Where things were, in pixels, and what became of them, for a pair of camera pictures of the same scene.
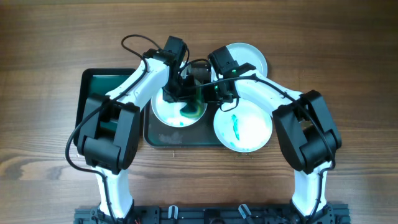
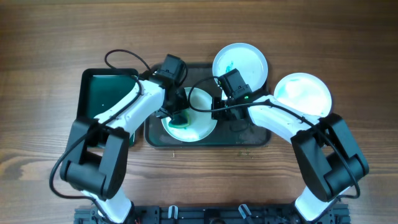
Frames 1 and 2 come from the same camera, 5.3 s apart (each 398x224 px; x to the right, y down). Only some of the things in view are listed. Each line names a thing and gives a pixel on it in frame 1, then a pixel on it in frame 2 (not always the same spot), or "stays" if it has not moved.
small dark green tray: (99, 81) stays
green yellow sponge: (186, 112) to (180, 120)
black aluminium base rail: (213, 215) stays
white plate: (169, 112) to (305, 93)
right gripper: (222, 94) to (222, 109)
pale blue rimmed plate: (244, 53) stays
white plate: (244, 129) to (201, 124)
